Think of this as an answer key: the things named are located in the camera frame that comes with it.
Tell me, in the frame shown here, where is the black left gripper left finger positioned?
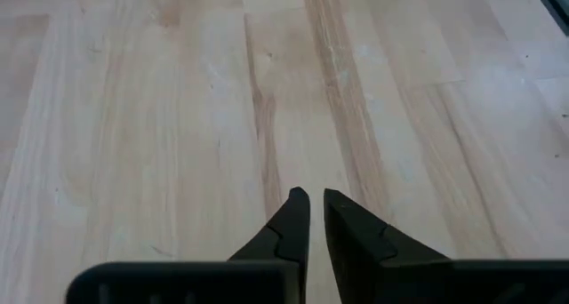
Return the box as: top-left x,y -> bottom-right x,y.
65,186 -> 311,304

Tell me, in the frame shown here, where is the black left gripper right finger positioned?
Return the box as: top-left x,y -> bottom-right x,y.
322,187 -> 569,304

